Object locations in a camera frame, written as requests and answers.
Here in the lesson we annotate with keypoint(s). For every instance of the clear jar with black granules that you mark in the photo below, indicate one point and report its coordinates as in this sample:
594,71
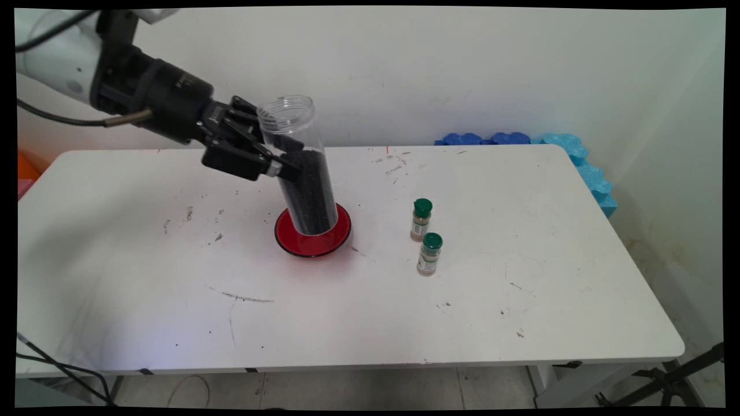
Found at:
309,196

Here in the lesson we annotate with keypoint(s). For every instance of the pink box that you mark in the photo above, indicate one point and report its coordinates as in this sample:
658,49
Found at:
24,188

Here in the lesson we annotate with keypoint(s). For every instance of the orange box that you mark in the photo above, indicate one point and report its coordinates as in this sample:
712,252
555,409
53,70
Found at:
26,164

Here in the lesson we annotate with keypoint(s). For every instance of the light blue foam mat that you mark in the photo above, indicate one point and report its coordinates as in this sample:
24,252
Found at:
589,173

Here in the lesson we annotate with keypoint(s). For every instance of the green-capped spice bottle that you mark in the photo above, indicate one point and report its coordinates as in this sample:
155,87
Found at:
429,254
422,216

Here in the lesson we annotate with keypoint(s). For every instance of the black tripod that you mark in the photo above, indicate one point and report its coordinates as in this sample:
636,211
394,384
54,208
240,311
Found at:
665,378

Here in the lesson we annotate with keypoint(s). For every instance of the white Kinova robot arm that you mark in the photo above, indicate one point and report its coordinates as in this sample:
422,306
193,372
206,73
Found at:
55,58

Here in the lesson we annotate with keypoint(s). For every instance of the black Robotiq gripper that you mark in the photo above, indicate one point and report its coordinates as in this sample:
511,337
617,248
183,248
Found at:
173,101

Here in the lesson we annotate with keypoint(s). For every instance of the red bowl with black rim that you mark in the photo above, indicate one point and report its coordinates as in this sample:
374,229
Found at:
312,244

